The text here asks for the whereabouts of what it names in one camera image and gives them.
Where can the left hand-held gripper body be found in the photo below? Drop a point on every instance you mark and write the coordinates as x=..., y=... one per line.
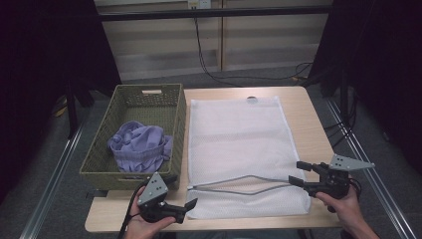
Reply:
x=153, y=191

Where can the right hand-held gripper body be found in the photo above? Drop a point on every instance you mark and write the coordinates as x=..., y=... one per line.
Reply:
x=333, y=182

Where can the purple garment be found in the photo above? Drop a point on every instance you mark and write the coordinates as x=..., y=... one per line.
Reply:
x=141, y=147

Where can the white mesh laundry bag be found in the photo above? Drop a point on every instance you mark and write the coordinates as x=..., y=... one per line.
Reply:
x=239, y=139

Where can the olive green woven basket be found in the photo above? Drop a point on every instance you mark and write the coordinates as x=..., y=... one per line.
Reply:
x=146, y=109

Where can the person's right hand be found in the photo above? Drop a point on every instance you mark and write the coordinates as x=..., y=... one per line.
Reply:
x=346, y=209

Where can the person's left hand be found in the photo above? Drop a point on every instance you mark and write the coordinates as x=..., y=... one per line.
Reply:
x=142, y=229

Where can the person's lap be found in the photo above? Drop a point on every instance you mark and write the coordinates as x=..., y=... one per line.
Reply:
x=232, y=235

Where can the gray tape piece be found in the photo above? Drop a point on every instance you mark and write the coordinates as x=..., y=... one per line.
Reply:
x=98, y=194

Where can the black stand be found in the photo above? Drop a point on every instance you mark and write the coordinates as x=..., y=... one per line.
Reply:
x=345, y=99
x=71, y=113

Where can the dark round table grommet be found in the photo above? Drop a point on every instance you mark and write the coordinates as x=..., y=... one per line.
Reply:
x=251, y=98

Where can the dark curtain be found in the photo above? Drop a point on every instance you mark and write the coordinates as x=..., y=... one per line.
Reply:
x=49, y=66
x=381, y=66

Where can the black horizontal bar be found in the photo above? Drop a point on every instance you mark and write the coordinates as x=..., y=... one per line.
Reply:
x=212, y=13

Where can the metal floor rail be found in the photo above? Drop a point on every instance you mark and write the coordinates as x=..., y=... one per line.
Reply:
x=49, y=189
x=378, y=182

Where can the white wall outlet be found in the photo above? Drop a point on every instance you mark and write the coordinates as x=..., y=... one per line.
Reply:
x=199, y=4

